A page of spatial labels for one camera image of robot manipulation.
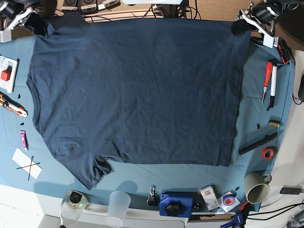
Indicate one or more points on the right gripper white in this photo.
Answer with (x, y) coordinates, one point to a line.
(11, 17)

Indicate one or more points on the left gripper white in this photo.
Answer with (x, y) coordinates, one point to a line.
(259, 17)

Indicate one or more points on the dark blue T-shirt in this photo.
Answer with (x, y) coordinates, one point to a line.
(140, 91)

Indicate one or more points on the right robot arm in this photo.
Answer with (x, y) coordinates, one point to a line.
(35, 24)

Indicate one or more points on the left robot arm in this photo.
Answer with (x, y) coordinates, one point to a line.
(283, 6)

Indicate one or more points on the orange black tool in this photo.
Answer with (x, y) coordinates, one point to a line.
(283, 51)

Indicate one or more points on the orange screwdriver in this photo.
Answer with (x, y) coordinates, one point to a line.
(269, 68)

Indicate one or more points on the white box with red cube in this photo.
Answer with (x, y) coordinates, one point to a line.
(8, 72)

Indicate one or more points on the white marker pen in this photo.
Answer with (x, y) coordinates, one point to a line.
(273, 87)

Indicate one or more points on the black computer mouse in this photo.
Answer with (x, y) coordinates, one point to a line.
(301, 90)

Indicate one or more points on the black foot pedal stop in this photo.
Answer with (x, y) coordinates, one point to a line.
(69, 5)

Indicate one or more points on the small brass battery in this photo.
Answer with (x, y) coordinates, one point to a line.
(274, 123)

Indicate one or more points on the black foot pedal zero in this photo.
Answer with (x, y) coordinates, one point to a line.
(87, 6)

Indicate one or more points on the black flat bar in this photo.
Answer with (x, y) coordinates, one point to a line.
(257, 144)

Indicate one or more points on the pink glue tube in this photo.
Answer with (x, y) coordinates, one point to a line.
(24, 140)

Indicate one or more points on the black foot pedal start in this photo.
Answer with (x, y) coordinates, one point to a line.
(107, 4)

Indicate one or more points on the red tape roll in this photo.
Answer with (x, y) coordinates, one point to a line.
(268, 153)

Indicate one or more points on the white paper card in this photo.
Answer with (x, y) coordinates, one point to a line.
(26, 163)

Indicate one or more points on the light blue table cloth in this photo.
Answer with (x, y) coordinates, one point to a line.
(55, 179)

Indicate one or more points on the beige ceramic mug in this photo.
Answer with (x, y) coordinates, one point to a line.
(256, 187)

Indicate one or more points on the black adapter on table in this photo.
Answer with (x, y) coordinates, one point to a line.
(291, 190)

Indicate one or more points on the white labelled box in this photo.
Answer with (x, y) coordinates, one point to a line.
(210, 199)

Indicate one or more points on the purple tape in packet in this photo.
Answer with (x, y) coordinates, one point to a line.
(228, 201)

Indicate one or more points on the glass jar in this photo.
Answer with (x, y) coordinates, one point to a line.
(72, 207)

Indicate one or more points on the blue clamp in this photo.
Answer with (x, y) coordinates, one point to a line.
(239, 219)

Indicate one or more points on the blue plastic block with knob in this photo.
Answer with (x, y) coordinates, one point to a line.
(176, 204)

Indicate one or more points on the clear plastic cup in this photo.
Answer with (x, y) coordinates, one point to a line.
(119, 203)

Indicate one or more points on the black key fob with chain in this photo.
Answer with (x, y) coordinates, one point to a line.
(153, 198)

